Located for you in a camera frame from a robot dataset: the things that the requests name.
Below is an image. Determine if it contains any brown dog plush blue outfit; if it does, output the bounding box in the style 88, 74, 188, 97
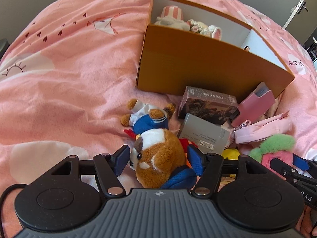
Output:
120, 99, 197, 189

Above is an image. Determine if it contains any black object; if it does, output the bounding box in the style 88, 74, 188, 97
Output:
0, 39, 10, 60

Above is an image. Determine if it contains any pink printed blanket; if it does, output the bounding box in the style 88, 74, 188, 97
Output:
0, 0, 317, 231

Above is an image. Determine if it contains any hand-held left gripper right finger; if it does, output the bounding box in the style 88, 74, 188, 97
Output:
188, 145, 266, 197

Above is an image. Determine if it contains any pink card holder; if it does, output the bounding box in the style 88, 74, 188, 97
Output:
230, 82, 276, 127

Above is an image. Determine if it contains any dark card box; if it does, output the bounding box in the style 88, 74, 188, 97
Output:
178, 86, 239, 126

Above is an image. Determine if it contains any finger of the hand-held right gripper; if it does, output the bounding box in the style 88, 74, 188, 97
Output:
270, 158, 317, 187
293, 154, 317, 173

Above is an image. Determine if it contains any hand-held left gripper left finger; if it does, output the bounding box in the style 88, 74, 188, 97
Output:
51, 144, 130, 196

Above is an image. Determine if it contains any red-haired figurine yellow base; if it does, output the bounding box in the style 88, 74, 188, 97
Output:
221, 147, 240, 160

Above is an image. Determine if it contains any white plush striped hat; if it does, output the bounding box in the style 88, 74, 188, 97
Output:
154, 6, 190, 30

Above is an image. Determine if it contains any grey door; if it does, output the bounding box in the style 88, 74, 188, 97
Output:
282, 0, 313, 30

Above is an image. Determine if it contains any grey box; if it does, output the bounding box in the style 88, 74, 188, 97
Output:
176, 113, 231, 155

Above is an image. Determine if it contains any person's right hand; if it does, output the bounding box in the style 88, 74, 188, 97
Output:
296, 206, 317, 238

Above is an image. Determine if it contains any black cable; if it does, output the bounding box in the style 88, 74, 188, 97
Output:
0, 183, 28, 238

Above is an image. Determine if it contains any pink fluffy plush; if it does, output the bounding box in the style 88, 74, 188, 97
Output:
249, 134, 296, 171

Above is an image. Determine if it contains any cream crochet bunny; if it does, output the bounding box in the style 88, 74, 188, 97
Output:
187, 19, 222, 40

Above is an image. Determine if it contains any orange cardboard box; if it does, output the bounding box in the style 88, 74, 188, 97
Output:
136, 0, 296, 102

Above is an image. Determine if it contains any pink fabric pouch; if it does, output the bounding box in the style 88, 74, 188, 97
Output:
234, 111, 293, 145

